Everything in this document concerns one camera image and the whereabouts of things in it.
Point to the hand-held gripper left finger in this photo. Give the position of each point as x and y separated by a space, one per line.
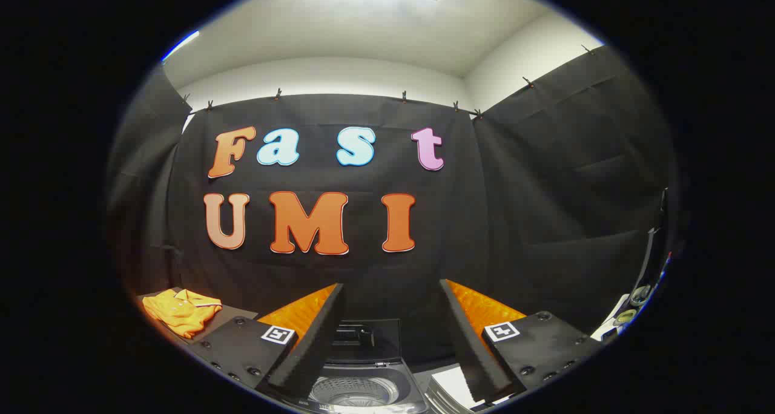
315 341

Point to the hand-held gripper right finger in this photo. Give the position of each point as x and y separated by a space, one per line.
469 341

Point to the dark glass washing machine lid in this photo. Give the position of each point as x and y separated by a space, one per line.
381 341

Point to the grey washing machine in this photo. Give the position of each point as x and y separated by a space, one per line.
363 393

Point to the orange polo shirt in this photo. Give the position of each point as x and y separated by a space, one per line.
178 314

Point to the grey cabinet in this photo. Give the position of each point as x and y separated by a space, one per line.
233 314

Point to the black backdrop cloth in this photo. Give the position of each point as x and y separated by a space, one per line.
514 220

